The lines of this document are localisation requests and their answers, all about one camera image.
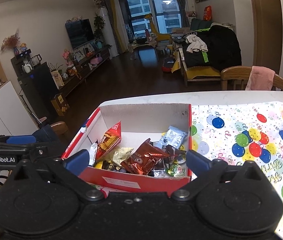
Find green white jelly cup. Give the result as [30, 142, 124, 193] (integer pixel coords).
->
[166, 164, 187, 178]

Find yellow snack packet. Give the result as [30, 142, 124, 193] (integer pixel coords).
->
[94, 160, 103, 169]

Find light blue snack packet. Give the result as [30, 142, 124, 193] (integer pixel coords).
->
[153, 126, 187, 148]

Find cream snack packet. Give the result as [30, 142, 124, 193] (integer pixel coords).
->
[103, 147, 134, 166]

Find red cake snack packet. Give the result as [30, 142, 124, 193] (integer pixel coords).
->
[96, 121, 122, 160]

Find brown oreo snack packet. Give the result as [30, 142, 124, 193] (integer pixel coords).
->
[121, 138, 169, 175]

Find white blue milk packet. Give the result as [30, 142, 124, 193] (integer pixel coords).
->
[88, 141, 98, 166]

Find dark brown candy packet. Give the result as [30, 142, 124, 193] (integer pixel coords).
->
[162, 145, 186, 164]

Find blue jeans on chair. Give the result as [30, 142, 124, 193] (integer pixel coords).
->
[32, 125, 66, 151]

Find white cupboard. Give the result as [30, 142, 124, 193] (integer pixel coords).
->
[0, 81, 38, 135]

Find wooden chair left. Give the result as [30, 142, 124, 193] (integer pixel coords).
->
[50, 121, 68, 136]

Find wooden chair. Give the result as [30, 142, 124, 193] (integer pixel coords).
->
[50, 121, 68, 136]
[221, 66, 283, 91]

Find brown paper bag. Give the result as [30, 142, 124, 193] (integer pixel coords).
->
[51, 93, 70, 116]

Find dark tv cabinet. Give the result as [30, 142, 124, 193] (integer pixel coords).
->
[10, 44, 112, 120]

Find balloon pattern tablecloth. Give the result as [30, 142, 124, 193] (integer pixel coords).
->
[87, 101, 283, 239]

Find wooden chair right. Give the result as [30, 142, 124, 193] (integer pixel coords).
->
[221, 66, 283, 91]

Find pink cloth on chair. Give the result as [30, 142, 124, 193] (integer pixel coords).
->
[245, 66, 275, 90]

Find sofa with clothes pile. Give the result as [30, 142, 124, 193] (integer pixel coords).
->
[170, 18, 242, 85]

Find black television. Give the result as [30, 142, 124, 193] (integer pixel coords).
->
[65, 19, 94, 49]

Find wooden door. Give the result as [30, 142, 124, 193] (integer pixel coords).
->
[251, 0, 283, 74]

